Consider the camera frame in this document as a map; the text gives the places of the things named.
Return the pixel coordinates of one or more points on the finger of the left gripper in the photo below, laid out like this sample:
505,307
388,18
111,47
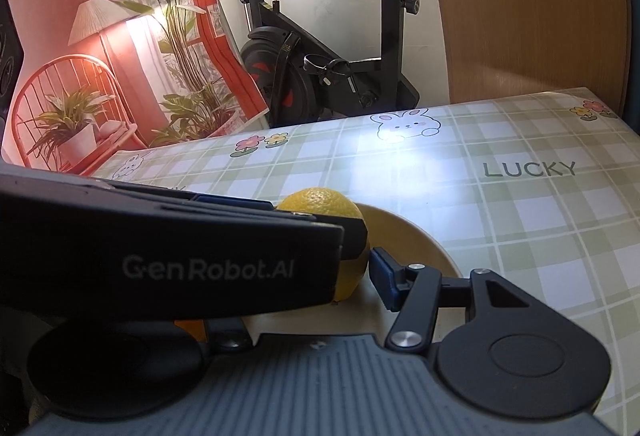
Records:
355,230
233,201

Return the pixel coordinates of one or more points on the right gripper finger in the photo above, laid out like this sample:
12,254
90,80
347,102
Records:
416,293

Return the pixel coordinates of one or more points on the yellow lemon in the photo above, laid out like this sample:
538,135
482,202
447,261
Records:
324,242

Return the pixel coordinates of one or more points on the orange mandarin front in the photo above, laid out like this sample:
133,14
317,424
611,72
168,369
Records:
196,328

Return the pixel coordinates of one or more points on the cream round plate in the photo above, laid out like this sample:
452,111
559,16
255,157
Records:
364,311

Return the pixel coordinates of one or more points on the black exercise bike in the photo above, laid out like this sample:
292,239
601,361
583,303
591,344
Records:
348,64

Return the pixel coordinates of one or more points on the green plaid tablecloth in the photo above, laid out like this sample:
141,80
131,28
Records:
543,189

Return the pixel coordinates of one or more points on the red room backdrop poster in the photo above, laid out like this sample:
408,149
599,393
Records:
84,79

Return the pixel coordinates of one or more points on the wooden panel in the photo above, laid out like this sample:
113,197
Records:
497,48

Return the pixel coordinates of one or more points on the teal curtain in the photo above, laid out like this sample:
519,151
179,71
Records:
632,100

